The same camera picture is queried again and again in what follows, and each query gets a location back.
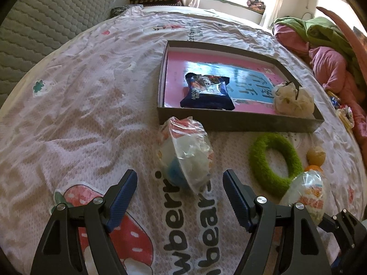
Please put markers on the small orange tangerine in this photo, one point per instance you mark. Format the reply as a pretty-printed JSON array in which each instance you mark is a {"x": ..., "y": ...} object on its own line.
[{"x": 312, "y": 168}]

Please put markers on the small crocheted item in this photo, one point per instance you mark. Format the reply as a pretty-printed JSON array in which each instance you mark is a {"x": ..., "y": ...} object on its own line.
[{"x": 345, "y": 116}]

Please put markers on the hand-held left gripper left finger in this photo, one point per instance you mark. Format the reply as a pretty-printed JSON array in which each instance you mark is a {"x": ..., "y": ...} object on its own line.
[{"x": 123, "y": 197}]

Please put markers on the patterned cloth bundle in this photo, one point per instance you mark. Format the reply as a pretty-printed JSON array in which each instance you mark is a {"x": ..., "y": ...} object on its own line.
[{"x": 256, "y": 5}]

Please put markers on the dark floral cloth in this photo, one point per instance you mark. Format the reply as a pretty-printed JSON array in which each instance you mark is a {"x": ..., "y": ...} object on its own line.
[{"x": 120, "y": 11}]

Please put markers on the dark screen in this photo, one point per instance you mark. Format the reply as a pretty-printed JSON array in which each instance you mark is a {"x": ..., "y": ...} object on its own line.
[{"x": 359, "y": 33}]

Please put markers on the grey quilted headboard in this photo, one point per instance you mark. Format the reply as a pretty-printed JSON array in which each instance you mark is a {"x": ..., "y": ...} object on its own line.
[{"x": 43, "y": 20}]

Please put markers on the dark blue snack packet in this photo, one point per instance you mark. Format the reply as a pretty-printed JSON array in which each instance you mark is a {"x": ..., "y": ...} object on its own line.
[{"x": 206, "y": 91}]

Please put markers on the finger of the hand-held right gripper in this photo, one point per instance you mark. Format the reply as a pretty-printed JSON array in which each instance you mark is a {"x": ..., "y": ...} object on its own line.
[{"x": 345, "y": 229}]

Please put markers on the shallow grey cardboard box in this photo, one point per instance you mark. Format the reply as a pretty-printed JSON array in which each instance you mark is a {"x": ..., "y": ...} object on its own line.
[{"x": 229, "y": 121}]

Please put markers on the pink cloth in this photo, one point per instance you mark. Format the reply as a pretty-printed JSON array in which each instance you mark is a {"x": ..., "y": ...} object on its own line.
[{"x": 329, "y": 66}]

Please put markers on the plastic-wrapped toy egg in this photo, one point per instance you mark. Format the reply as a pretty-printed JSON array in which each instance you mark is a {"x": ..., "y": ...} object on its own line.
[{"x": 186, "y": 154}]

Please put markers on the strawberry printed bed sheet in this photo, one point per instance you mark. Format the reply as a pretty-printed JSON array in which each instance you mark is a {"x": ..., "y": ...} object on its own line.
[{"x": 86, "y": 106}]

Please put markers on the small blue wrapper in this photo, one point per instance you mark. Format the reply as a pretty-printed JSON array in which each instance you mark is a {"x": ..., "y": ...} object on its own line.
[{"x": 334, "y": 101}]

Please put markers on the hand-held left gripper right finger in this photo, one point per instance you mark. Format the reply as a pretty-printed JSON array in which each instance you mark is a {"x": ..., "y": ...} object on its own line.
[{"x": 235, "y": 197}]

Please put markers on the small yellow ball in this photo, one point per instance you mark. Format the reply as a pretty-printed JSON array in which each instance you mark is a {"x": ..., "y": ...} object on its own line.
[{"x": 316, "y": 155}]

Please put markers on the pink and blue book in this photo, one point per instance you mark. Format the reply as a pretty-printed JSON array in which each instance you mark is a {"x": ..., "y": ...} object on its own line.
[{"x": 177, "y": 71}]

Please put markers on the salmon curved band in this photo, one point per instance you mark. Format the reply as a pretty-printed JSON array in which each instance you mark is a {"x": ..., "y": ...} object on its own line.
[{"x": 344, "y": 31}]

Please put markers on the green cloth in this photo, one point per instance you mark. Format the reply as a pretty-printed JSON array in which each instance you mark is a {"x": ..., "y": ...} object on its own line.
[{"x": 315, "y": 31}]

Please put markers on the white mesh pouch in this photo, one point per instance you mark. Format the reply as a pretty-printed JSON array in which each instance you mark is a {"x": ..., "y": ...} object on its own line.
[{"x": 289, "y": 100}]

